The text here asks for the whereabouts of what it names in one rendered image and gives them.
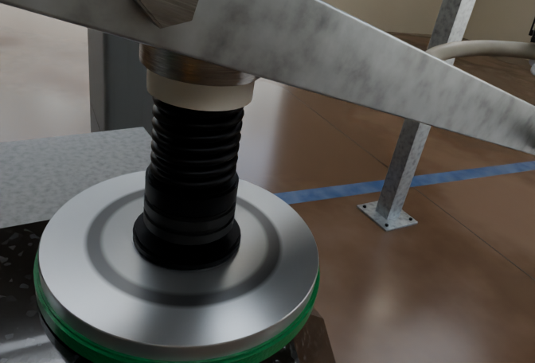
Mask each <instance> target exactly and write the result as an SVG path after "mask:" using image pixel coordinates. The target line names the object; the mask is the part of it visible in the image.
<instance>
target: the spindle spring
mask: <svg viewBox="0 0 535 363"><path fill-rule="evenodd" d="M152 98H153V101H154V106H153V108H152V114H153V115H154V117H153V119H152V120H151V122H152V126H153V129H152V132H151V137H152V141H151V144H150V146H151V149H152V151H151V154H150V160H151V162H150V170H151V173H152V174H153V176H154V177H155V178H156V179H157V180H159V181H160V182H162V183H164V184H166V185H169V186H173V187H175V188H179V189H210V188H214V187H217V186H219V185H223V184H224V183H226V182H228V181H229V180H230V179H231V178H233V176H234V174H235V172H236V163H237V160H238V151H239V148H240V143H239V141H240V138H241V133H240V131H241V128H242V125H243V122H242V119H243V117H244V107H241V108H238V109H235V110H230V111H198V110H192V109H187V108H182V107H177V106H174V105H170V104H168V103H164V102H162V101H161V100H158V99H156V98H154V97H153V96H152ZM173 115H177V116H181V117H185V118H190V119H182V118H178V117H176V116H173ZM223 117H224V118H223ZM220 118H222V119H220ZM191 119H215V120H204V121H202V120H191ZM173 128H176V129H179V130H184V131H178V130H175V129H173ZM185 131H196V132H210V131H216V132H212V133H191V132H185ZM171 139H173V140H175V141H178V142H175V141H173V140H171ZM180 142H185V143H192V144H209V143H214V144H209V145H189V144H184V143H180ZM172 152H173V153H172ZM175 153H176V154H175ZM180 154H183V155H188V156H182V155H180ZM210 155H212V156H210ZM189 156H208V157H189ZM176 165H177V166H176ZM183 166H187V167H183ZM188 167H204V168H188ZM184 178H188V179H184ZM205 178H206V179H205ZM193 179H197V180H193Z"/></svg>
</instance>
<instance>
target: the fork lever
mask: <svg viewBox="0 0 535 363"><path fill-rule="evenodd" d="M0 3H1V4H5V5H8V6H12V7H16V8H18V9H22V10H27V11H29V12H33V13H35V14H40V15H44V16H46V17H50V18H55V19H57V20H61V21H66V22H68V23H72V24H74V25H80V26H83V27H86V28H89V29H94V30H97V31H100V32H103V33H108V34H111V35H114V36H117V37H121V38H125V39H128V40H131V41H136V42H138V43H142V44H144V45H149V46H153V47H155V48H159V49H164V50H166V51H170V52H172V53H177V54H181V55H183V56H187V57H192V58H194V59H198V60H200V61H205V62H209V63H211V64H216V65H220V66H222V67H226V68H230V69H234V70H237V71H240V72H245V73H247V74H251V75H253V76H258V77H262V78H264V79H268V80H273V81H275V82H279V83H281V84H286V85H290V86H292V87H296V88H301V89H303V90H307V91H309V92H314V93H318V94H320V95H324V96H329V97H331V98H335V99H337V100H342V101H346V102H348V103H353V104H356V105H359V106H362V107H367V108H370V109H373V110H376V111H382V112H384V113H388V114H390V115H395V116H399V117H401V118H405V119H410V120H412V121H416V122H418V123H423V124H427V125H429V126H433V127H438V128H440V129H444V130H446V131H451V132H455V133H457V134H461V135H465V136H468V137H472V138H474V139H479V140H482V141H485V142H490V143H493V144H496V145H499V146H504V147H507V148H510V149H513V150H518V151H521V152H524V153H527V154H532V155H535V106H533V105H532V104H530V103H527V102H525V101H524V100H521V99H519V98H517V97H516V96H513V95H511V94H509V93H508V92H505V91H503V90H501V89H500V88H497V87H495V86H494V85H492V84H489V83H487V82H486V81H484V80H481V79H479V78H478V77H476V76H473V75H471V74H470V73H468V72H465V71H463V70H462V69H460V68H457V67H455V66H454V65H452V64H449V63H447V62H446V61H444V60H441V59H439V58H437V57H434V56H432V55H431V54H429V53H426V52H425V51H423V50H421V49H418V48H417V47H415V46H413V45H410V44H409V43H407V42H405V41H402V40H401V39H399V38H397V37H394V36H393V35H391V34H389V33H386V32H385V31H383V30H381V29H378V28H377V27H375V26H373V25H370V24H369V23H367V22H365V21H362V20H361V19H359V18H356V17H354V16H353V15H351V14H348V13H346V12H345V11H343V10H340V9H339V8H337V7H335V6H332V5H331V4H329V3H327V2H324V1H322V0H0Z"/></svg>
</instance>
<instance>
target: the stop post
mask: <svg viewBox="0 0 535 363"><path fill-rule="evenodd" d="M475 1H476V0H443V1H442V4H441V7H440V9H439V14H438V17H437V19H436V22H435V26H434V29H433V31H432V36H431V39H430V41H429V44H428V48H427V50H428V49H430V48H432V47H435V46H437V45H441V44H445V43H449V42H455V41H462V39H463V34H464V32H465V29H466V27H467V23H468V21H469V18H470V16H471V12H472V10H473V7H474V4H475ZM430 129H431V126H429V125H427V124H423V123H418V122H416V121H412V120H410V119H404V123H403V126H402V128H401V131H400V135H399V138H398V140H397V143H396V148H395V150H394V153H393V156H392V160H391V162H390V165H389V170H388V173H387V175H386V178H385V182H384V185H383V187H382V191H381V195H380V197H379V200H378V201H374V202H370V203H365V204H361V205H357V207H358V208H359V209H360V210H361V211H362V212H363V213H364V214H365V215H366V216H367V217H369V218H370V219H371V220H372V221H374V222H375V223H376V224H377V225H378V226H379V227H381V228H382V229H383V230H384V231H385V232H387V231H391V230H394V229H398V228H403V227H406V226H409V225H413V224H417V223H418V221H416V220H415V219H413V218H412V217H411V216H409V215H408V214H407V213H406V212H405V211H403V210H402V207H403V205H404V201H405V198H406V196H407V193H408V190H409V187H410V185H411V182H412V179H413V176H414V173H415V171H416V167H417V165H418V162H419V160H420V156H421V154H422V151H423V148H424V144H425V143H426V140H427V137H428V133H429V131H430Z"/></svg>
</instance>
